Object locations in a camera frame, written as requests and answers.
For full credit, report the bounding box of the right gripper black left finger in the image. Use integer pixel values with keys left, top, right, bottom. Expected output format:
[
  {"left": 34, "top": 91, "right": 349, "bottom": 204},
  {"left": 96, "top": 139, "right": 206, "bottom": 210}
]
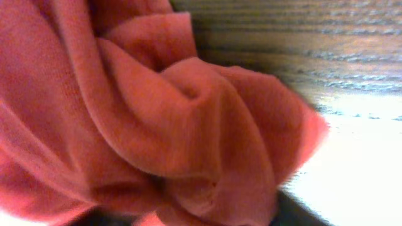
[{"left": 68, "top": 209, "right": 139, "bottom": 226}]

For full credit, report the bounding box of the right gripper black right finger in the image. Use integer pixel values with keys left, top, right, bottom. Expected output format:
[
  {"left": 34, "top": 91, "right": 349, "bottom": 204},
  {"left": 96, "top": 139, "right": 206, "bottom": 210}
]
[{"left": 269, "top": 190, "right": 332, "bottom": 226}]

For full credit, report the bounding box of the red t-shirt with white print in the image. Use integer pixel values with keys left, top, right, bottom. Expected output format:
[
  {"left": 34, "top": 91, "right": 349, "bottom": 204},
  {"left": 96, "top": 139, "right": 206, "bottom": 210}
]
[{"left": 1, "top": 1, "right": 328, "bottom": 225}]

